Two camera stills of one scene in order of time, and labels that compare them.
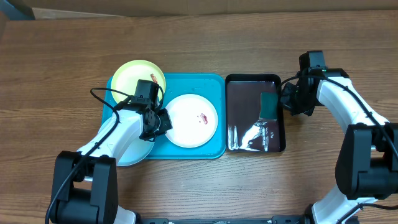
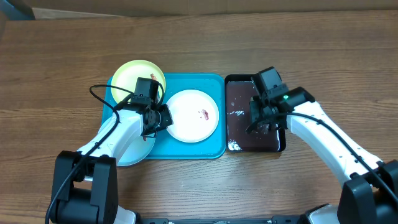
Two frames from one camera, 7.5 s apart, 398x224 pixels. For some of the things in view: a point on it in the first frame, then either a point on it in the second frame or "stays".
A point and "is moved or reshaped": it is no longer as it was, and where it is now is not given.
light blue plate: [132, 150] stays
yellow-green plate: [125, 77] stays
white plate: [194, 120] is moved or reshaped
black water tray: [245, 132] stays
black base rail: [277, 219] stays
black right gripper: [287, 104] to [257, 108]
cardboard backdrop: [54, 9] stays
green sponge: [268, 106] is moved or reshaped
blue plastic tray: [212, 86] stays
